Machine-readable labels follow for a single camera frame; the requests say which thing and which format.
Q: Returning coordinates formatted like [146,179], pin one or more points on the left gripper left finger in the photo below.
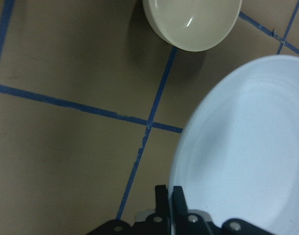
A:
[162,209]

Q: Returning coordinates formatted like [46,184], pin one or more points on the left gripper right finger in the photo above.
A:
[186,221]

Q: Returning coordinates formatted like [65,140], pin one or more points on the blue plate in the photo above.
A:
[238,155]

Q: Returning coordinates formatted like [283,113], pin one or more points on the white bowl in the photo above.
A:
[192,25]

